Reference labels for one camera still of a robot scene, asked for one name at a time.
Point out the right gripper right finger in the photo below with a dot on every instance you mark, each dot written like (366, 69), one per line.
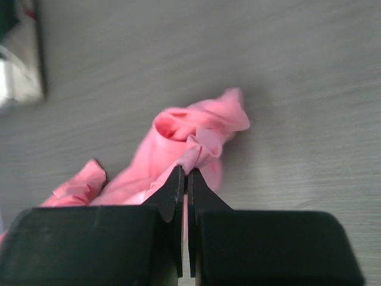
(265, 247)

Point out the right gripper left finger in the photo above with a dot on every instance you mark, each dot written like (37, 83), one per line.
(99, 245)

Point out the pink t shirt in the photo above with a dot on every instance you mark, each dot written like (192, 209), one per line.
(191, 137)

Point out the clear plastic bin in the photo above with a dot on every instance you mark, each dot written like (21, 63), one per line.
(23, 79)

